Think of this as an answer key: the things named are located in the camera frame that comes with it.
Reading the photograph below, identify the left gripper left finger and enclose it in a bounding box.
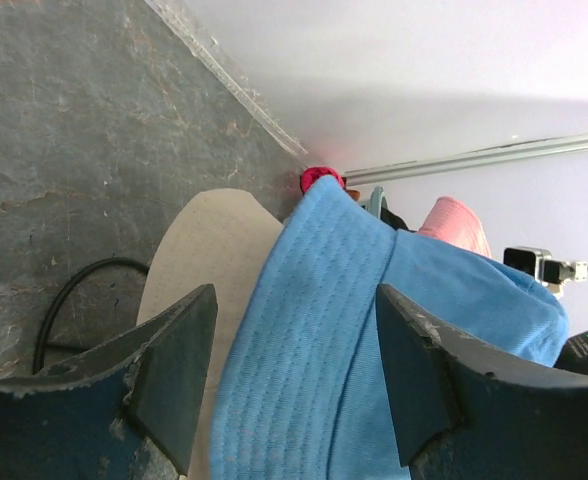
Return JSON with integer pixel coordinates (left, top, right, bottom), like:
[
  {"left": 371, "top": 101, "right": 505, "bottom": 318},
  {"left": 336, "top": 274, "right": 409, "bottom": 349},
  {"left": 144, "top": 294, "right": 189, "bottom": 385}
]
[{"left": 0, "top": 284, "right": 218, "bottom": 479}]

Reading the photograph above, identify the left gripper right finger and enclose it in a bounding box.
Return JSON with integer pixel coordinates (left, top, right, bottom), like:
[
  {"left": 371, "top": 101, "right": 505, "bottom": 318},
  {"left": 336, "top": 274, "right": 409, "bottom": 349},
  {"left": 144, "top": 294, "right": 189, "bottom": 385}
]
[{"left": 376, "top": 284, "right": 588, "bottom": 479}]

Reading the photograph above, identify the blue bucket hat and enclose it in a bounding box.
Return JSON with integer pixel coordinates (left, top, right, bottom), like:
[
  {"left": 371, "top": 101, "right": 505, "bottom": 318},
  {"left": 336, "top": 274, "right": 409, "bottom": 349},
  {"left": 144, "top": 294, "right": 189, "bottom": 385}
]
[{"left": 210, "top": 177, "right": 569, "bottom": 479}]

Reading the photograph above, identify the pink bucket hat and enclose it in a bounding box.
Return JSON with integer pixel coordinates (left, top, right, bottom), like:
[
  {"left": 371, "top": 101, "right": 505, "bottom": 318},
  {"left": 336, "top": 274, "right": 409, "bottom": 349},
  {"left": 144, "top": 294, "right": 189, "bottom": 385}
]
[{"left": 418, "top": 196, "right": 492, "bottom": 258}]

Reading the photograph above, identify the beige bucket hat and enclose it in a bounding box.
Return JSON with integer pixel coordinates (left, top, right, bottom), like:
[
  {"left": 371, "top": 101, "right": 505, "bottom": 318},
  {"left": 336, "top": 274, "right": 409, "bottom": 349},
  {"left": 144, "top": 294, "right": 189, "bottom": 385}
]
[{"left": 137, "top": 188, "right": 283, "bottom": 479}]

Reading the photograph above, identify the teal plastic basket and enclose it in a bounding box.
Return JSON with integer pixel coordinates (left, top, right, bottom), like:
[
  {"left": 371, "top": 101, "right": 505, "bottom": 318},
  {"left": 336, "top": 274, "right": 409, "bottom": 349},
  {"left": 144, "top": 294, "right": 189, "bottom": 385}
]
[{"left": 365, "top": 186, "right": 387, "bottom": 219}]

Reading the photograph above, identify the brown cloth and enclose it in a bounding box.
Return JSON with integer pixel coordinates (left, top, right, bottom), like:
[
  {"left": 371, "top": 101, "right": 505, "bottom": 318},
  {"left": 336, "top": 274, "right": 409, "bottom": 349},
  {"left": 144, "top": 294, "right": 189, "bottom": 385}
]
[{"left": 347, "top": 189, "right": 361, "bottom": 201}]

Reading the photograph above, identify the red cloth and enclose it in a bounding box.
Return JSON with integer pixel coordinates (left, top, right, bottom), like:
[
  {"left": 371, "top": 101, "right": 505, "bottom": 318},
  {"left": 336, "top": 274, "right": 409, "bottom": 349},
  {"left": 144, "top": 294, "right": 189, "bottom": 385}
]
[{"left": 300, "top": 166, "right": 346, "bottom": 194}]

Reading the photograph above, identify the black wire hat stand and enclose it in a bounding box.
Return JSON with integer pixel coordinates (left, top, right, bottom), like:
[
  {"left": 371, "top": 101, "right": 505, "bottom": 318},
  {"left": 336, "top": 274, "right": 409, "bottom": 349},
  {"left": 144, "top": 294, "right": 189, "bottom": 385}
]
[{"left": 31, "top": 256, "right": 149, "bottom": 374}]

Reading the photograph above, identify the right aluminium corner post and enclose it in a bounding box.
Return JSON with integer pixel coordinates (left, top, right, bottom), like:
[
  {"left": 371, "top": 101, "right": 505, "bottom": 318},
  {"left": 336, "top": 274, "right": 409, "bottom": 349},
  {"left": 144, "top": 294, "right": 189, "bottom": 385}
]
[{"left": 344, "top": 134, "right": 588, "bottom": 186}]

